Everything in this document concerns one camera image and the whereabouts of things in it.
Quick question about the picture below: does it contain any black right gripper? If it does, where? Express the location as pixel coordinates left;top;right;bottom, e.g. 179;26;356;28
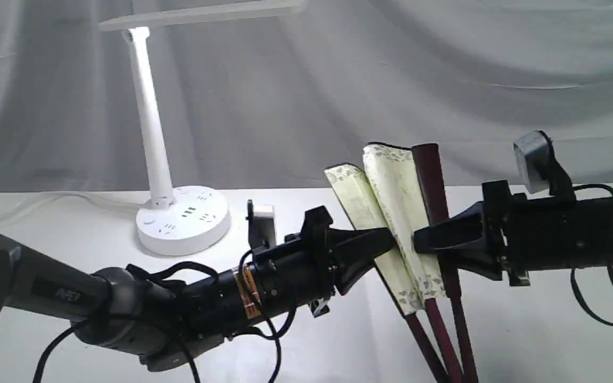
412;181;531;287

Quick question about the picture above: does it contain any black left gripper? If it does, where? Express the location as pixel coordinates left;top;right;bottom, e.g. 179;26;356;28
243;206;395;320

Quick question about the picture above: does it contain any maroon and cream folding fan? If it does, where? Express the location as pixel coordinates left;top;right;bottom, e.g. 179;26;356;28
324;141;479;382

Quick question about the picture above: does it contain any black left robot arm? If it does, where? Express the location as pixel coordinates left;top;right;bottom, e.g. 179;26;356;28
0;206;396;382

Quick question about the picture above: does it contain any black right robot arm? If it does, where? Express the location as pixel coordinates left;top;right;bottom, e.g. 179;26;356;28
412;181;613;286

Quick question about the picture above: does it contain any white desk lamp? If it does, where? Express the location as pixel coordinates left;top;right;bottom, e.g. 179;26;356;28
98;0;307;257

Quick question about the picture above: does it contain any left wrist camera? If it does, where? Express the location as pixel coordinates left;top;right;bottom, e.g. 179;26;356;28
246;199;277;252

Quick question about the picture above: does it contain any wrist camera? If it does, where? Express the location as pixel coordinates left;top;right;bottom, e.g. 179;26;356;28
246;199;277;252
513;130;576;201

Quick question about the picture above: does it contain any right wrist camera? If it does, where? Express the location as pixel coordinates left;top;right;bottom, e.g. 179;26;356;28
513;130;576;201

